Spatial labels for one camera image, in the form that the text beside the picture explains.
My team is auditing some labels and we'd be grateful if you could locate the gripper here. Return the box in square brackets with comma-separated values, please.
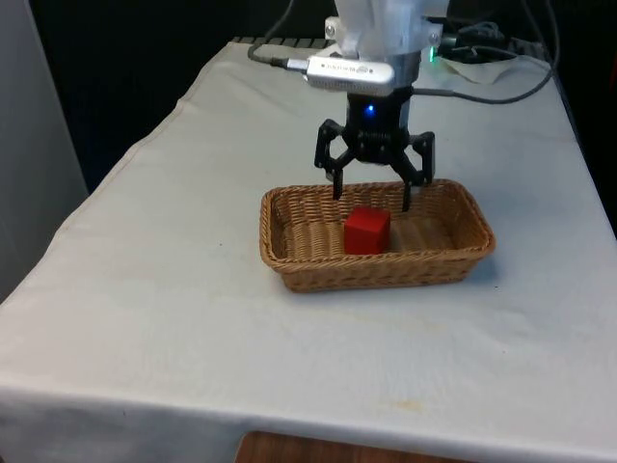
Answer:
[313, 90, 437, 214]

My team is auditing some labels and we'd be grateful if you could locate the red cube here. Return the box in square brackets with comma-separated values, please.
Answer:
[343, 206, 392, 256]

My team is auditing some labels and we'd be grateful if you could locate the wicker basket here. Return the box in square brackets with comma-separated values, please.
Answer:
[260, 178, 497, 294]

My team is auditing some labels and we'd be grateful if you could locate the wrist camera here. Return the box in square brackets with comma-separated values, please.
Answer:
[287, 54, 397, 98]

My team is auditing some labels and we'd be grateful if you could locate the black cable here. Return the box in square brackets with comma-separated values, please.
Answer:
[412, 0, 563, 105]
[247, 0, 309, 73]

